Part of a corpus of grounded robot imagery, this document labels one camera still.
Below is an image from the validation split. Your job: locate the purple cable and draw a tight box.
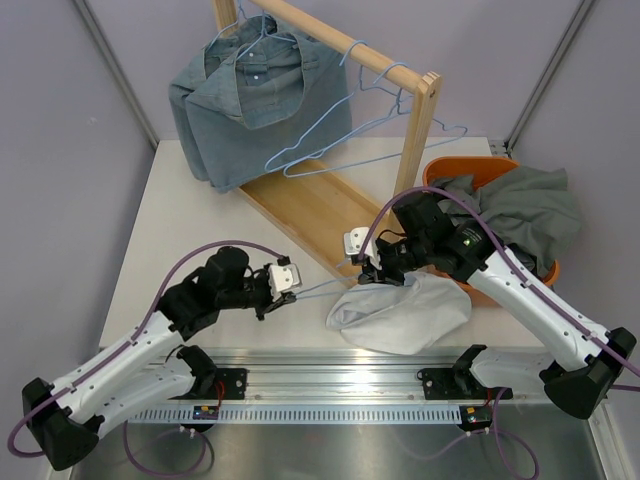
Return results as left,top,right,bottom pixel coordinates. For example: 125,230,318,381
354,186,640,479
8,240,291,476

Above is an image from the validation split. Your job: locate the aluminium rail base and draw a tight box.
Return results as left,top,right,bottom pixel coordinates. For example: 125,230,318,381
67,347,611,426

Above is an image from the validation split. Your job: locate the blue wire hanger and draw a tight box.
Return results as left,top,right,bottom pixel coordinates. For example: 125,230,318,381
283,62,469,180

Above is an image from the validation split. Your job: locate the grey pleated skirt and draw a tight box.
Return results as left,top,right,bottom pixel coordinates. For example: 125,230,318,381
431,166,583,279

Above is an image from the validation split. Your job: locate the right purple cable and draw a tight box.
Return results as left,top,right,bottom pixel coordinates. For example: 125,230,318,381
354,186,640,479

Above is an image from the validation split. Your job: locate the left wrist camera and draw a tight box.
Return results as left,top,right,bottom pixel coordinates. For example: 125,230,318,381
266,257,302,298

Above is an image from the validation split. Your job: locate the orange plastic basket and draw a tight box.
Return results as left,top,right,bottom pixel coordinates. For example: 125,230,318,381
422,156,560,307

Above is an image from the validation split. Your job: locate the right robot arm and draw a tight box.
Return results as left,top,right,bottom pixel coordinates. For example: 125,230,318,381
343,186,639,420

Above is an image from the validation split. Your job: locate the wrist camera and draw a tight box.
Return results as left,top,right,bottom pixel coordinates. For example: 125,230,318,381
266,257,302,298
343,227,379,267

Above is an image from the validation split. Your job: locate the wooden clothes rack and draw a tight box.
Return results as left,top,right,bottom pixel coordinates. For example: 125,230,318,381
239,1,442,285

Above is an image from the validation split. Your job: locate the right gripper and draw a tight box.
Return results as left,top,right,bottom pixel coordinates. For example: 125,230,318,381
359,234,431,287

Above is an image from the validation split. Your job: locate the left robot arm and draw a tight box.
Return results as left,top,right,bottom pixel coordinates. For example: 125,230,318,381
21,241,301,471

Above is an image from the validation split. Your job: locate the white shirt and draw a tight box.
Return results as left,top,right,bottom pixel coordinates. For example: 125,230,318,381
326,272,472,355

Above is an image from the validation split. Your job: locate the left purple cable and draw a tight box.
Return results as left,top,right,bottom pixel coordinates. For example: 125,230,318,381
8,240,291,476

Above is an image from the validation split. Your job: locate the light blue denim garment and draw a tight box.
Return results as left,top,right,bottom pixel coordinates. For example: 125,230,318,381
168,18,352,193

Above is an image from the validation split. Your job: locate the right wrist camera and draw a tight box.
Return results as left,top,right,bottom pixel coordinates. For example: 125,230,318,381
343,227,379,267

